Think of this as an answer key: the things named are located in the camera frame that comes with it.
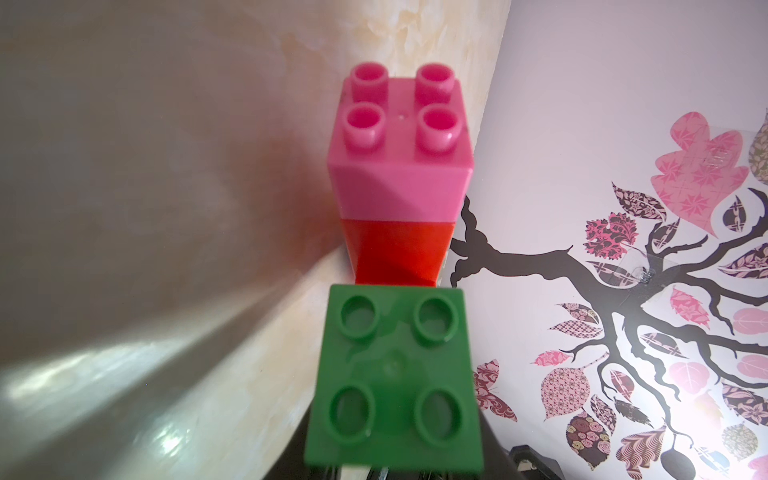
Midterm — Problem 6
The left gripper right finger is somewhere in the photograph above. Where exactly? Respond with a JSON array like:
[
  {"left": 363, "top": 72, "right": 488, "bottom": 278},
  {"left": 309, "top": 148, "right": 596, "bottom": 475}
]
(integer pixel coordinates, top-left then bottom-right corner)
[{"left": 477, "top": 413, "right": 564, "bottom": 480}]

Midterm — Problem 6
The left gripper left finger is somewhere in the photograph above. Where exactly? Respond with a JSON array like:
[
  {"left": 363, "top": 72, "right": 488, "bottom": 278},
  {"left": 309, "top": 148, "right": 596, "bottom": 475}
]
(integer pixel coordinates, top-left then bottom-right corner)
[{"left": 263, "top": 404, "right": 318, "bottom": 480}]

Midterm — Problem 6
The green square brick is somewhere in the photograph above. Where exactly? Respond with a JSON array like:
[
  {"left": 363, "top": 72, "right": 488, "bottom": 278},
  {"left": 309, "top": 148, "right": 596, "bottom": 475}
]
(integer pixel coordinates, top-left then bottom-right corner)
[{"left": 304, "top": 284, "right": 484, "bottom": 474}]

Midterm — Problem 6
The red long brick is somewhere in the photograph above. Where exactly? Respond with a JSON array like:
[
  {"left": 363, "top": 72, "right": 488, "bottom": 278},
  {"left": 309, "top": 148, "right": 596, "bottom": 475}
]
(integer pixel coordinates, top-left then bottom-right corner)
[{"left": 342, "top": 219, "right": 455, "bottom": 287}]

